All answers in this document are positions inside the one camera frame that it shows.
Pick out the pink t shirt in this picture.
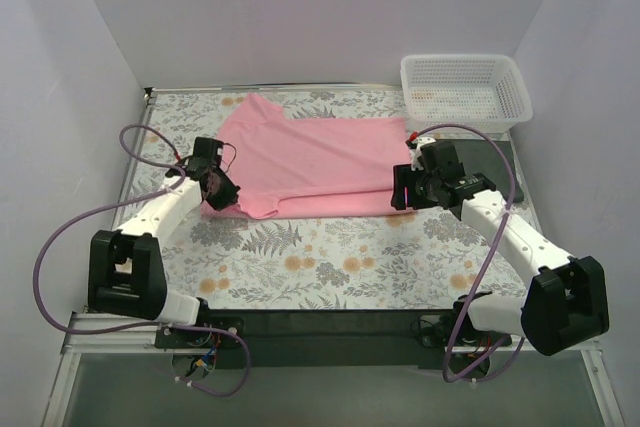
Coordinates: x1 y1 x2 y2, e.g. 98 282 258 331
217 94 410 220

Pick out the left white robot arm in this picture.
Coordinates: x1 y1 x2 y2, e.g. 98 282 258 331
88 137 240 347

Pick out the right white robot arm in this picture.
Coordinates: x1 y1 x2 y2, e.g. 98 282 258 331
391 136 610 356

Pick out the folded dark green t shirt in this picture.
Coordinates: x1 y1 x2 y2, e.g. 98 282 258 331
451 139 525 204

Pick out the floral patterned table mat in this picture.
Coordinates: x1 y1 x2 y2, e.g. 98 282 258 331
98 86 554 312

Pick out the white plastic basket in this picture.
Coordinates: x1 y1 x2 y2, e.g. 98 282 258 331
400 54 533 134

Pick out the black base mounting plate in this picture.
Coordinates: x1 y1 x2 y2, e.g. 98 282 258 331
154 309 516 373

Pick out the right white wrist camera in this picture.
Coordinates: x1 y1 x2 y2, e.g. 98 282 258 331
406 132 436 171

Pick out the aluminium table frame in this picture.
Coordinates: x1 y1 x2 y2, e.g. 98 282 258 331
64 86 625 426

